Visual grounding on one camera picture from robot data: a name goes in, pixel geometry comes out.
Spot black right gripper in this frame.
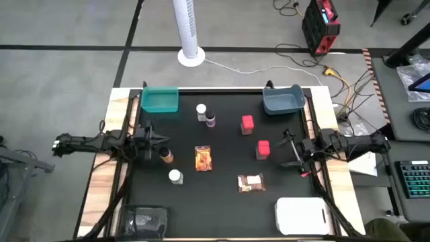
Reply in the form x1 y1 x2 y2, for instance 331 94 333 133
273 130 320 172

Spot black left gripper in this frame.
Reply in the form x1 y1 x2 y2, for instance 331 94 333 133
132 121 171 161

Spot black-lid orange spice jar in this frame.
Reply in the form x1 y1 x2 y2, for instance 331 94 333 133
159 147 175 165

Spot red-lid spice tin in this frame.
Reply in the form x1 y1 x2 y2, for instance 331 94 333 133
255 139 271 161
240 114 255 136

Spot white-lid herb spice jar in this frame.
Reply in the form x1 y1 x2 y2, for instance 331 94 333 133
168 169 184 186
196 103 208 122

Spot orange spice packet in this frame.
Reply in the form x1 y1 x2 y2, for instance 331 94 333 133
194 145 214 173

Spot brown spice packet white label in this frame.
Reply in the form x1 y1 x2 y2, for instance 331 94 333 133
236 173 267 194

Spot black-lid jar purple label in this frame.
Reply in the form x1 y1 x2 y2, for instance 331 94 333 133
205 110 217 128

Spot teal plastic bin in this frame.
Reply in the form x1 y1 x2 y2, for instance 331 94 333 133
140 86 179 114

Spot blue-grey plastic bin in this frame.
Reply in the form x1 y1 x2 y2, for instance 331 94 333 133
262 83 306 116

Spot white plastic bin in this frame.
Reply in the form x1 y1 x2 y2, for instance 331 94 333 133
274 196 332 236

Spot white paper sheet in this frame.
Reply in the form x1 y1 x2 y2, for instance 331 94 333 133
347 151 379 177

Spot clear plastic container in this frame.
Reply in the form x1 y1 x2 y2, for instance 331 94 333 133
116 204 169 240

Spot black table mat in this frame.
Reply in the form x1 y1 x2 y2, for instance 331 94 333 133
129 89 315 239

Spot grey side desk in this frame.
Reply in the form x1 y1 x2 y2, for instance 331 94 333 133
371 49 430 143
381 140 430 223

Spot white tower fan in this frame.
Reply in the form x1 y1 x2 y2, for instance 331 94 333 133
172 0 206 68

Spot red and black crate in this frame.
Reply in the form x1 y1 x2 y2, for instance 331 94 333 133
301 0 341 57

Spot green backlit keyboard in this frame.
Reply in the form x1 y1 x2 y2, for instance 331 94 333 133
394 160 430 199

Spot clear plastic bag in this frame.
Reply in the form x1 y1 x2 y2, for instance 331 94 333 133
396 55 430 103

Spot grey metal stand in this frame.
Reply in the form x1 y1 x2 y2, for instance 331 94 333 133
0 134 55 242

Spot tablet with blue screen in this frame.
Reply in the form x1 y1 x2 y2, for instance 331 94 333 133
408 72 430 93

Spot black stand pole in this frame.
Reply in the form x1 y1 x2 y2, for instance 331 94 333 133
384 22 430 69

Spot black leg with caster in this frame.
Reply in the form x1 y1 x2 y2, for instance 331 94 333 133
370 0 430 27

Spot yellow cable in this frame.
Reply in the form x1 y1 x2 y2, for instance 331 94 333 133
322 66 352 117

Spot black floor cable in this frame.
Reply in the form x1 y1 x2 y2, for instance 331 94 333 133
272 0 300 17
274 42 329 68

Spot white power cable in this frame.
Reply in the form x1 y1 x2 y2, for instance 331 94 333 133
204 58 323 87

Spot coiled black cable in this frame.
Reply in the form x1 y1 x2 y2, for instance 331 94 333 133
411 106 430 134

